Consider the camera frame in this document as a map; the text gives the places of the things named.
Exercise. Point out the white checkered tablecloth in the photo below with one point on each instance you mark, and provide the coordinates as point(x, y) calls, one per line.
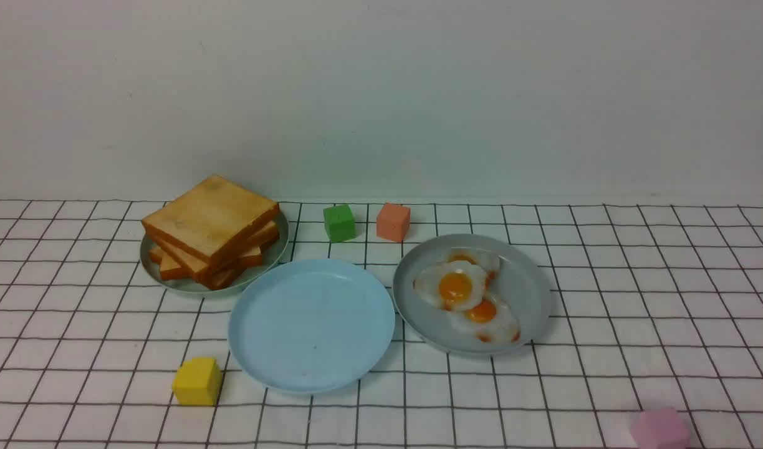
point(655, 306)

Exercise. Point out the light green plate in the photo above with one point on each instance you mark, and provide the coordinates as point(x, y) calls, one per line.
point(271, 256)

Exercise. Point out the fried egg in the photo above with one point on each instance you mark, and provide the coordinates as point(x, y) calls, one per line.
point(488, 261)
point(455, 286)
point(491, 321)

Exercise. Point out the green cube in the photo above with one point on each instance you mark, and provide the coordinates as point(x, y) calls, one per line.
point(339, 223)

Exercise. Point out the pink cube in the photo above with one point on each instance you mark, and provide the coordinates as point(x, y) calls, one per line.
point(660, 428)

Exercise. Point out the toast slice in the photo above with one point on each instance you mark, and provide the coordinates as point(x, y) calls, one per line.
point(253, 257)
point(264, 236)
point(222, 278)
point(208, 226)

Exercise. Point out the light blue plate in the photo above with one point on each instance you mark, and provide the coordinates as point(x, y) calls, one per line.
point(311, 326)

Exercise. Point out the orange cube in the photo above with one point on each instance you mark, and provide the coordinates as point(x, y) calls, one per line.
point(393, 222)

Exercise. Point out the grey plate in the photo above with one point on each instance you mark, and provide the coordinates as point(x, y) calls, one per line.
point(520, 283)

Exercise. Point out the yellow cube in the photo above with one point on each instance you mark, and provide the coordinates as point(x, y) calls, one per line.
point(198, 382)

